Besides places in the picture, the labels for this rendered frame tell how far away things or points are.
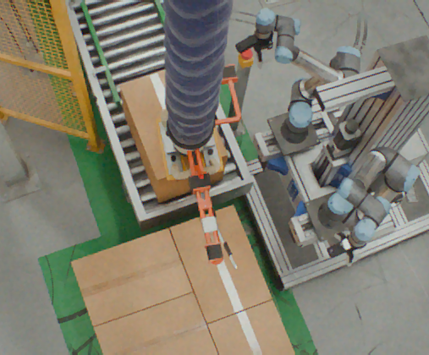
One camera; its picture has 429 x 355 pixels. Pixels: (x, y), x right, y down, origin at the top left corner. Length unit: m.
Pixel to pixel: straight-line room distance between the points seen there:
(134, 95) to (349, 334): 2.06
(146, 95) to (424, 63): 1.62
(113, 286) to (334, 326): 1.49
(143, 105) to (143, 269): 0.92
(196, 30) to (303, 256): 2.29
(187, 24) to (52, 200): 2.53
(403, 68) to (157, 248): 1.82
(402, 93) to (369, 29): 2.66
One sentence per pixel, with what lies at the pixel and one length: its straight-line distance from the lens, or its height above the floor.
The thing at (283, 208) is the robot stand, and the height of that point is 0.21.
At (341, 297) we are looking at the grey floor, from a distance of 4.38.
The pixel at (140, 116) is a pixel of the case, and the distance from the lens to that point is 3.58.
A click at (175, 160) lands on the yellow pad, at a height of 1.11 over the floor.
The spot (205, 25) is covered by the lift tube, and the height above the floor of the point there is 2.38.
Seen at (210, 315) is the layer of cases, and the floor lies 0.54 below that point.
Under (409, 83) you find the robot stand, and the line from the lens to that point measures 2.62.
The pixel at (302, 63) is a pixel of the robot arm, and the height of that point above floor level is 1.78.
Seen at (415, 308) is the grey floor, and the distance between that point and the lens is 4.52.
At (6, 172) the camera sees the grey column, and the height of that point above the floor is 0.26.
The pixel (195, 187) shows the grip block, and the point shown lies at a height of 1.22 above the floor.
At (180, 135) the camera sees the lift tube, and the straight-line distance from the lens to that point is 3.02.
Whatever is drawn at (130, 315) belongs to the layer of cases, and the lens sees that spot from 3.69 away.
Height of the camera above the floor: 4.19
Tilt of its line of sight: 70 degrees down
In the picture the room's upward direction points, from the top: 9 degrees clockwise
